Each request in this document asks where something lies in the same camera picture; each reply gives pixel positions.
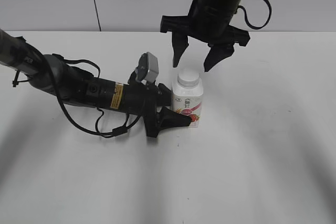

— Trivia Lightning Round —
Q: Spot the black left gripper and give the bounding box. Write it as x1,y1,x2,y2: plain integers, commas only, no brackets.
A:
123,81,192,138

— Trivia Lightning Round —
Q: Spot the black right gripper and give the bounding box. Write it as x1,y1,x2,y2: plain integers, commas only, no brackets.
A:
160,0,249,72

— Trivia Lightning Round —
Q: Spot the white yogurt drink bottle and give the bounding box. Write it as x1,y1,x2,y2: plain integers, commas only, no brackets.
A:
171,77,204,127

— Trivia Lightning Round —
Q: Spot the white bottle cap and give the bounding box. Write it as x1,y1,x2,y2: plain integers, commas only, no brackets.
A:
177,68,199,88

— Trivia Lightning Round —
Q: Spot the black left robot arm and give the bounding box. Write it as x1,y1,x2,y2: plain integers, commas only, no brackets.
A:
1,30,192,138

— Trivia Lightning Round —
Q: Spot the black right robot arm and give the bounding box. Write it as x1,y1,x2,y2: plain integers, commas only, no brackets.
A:
160,0,250,72

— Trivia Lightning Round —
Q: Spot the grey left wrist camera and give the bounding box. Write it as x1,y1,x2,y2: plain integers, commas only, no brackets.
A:
135,52,159,83

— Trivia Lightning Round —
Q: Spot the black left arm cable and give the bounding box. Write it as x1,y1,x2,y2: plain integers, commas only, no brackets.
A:
12,56,148,138

